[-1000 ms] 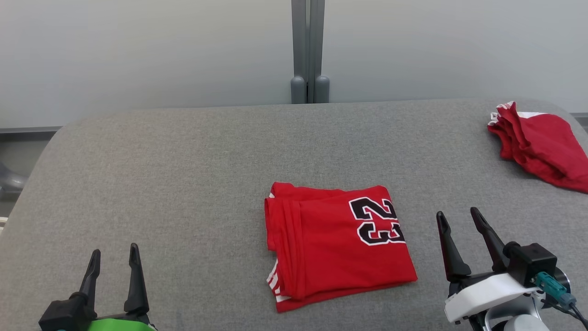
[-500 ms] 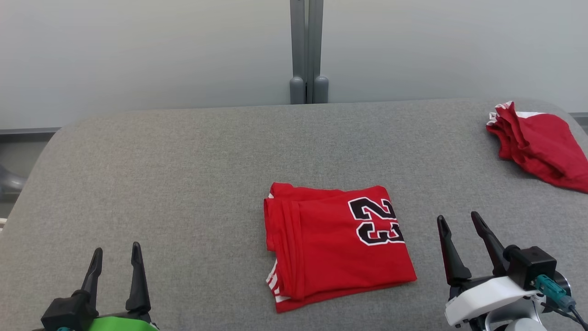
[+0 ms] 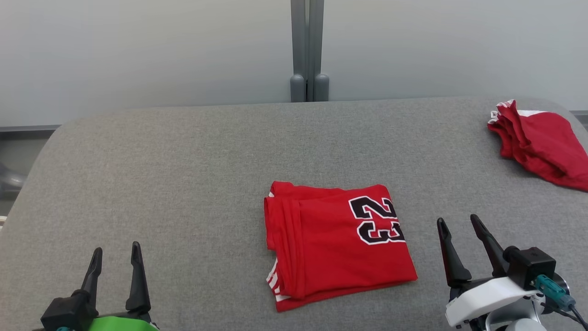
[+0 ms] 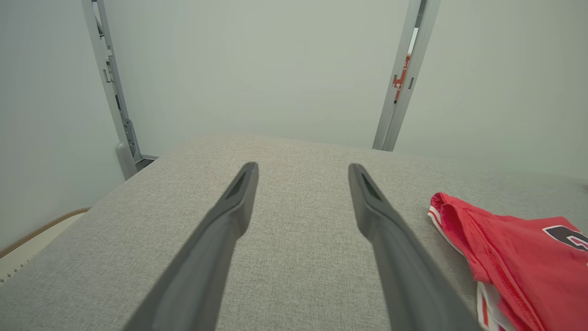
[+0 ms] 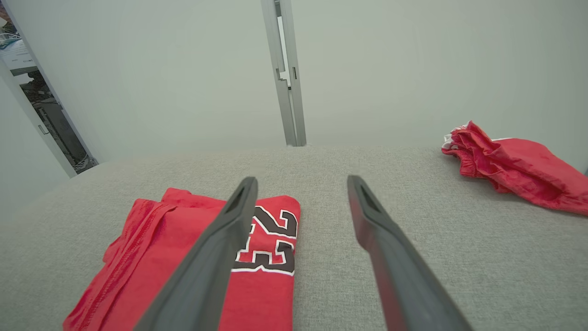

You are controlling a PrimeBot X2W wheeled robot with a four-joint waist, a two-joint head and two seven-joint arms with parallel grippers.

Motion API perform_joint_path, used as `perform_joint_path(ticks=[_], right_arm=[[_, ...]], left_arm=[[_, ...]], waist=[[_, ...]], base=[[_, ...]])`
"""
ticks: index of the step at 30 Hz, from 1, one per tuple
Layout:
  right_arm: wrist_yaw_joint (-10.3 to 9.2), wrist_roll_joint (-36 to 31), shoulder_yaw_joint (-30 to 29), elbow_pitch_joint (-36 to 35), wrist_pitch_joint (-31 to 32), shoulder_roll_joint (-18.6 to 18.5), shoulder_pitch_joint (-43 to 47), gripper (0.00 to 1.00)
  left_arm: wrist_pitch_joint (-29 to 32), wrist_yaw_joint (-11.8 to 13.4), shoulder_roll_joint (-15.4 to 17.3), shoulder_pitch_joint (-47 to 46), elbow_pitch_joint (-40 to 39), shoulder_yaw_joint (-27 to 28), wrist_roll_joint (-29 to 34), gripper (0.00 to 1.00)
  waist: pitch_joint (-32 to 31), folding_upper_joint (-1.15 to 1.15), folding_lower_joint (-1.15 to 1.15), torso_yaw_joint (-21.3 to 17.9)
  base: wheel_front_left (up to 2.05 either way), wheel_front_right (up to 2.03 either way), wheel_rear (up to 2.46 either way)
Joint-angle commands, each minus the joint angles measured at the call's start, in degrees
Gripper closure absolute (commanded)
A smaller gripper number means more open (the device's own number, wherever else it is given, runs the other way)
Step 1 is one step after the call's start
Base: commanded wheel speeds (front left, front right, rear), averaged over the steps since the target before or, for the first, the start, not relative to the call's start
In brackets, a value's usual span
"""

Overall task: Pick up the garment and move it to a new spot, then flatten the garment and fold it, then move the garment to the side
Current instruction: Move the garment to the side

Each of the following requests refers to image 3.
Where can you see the red shorts with white stripe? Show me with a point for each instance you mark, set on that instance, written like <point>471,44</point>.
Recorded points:
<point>546,142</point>

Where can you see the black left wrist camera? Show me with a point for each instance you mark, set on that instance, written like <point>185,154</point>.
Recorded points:
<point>66,312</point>

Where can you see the red shirt with white sleeves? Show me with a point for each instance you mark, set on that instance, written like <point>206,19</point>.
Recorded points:
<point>330,257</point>

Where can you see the grey curved partition foot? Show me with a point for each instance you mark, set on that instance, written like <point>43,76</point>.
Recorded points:
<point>9,181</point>

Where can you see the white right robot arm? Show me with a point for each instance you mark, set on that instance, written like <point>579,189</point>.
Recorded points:
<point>523,324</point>

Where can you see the grey double partition post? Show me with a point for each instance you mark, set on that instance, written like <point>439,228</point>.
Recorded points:
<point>309,46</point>

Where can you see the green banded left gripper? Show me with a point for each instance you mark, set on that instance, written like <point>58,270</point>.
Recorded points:
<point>121,324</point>

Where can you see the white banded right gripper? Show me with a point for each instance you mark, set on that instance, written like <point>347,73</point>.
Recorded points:
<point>491,296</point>

